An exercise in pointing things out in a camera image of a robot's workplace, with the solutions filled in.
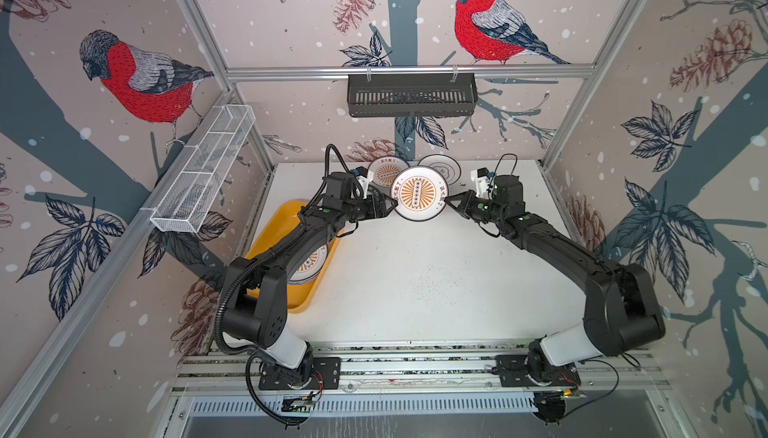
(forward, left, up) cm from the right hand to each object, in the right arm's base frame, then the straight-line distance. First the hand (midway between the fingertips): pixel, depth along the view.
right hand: (443, 202), depth 84 cm
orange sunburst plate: (+4, +6, -1) cm, 8 cm away
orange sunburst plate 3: (+33, +21, -19) cm, 43 cm away
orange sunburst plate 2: (-14, +40, -16) cm, 46 cm away
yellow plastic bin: (-22, +41, -16) cm, 49 cm away
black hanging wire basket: (+42, +12, +8) cm, 45 cm away
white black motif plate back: (+36, -4, -19) cm, 41 cm away
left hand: (-1, +16, +1) cm, 16 cm away
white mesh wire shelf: (-12, +65, +13) cm, 67 cm away
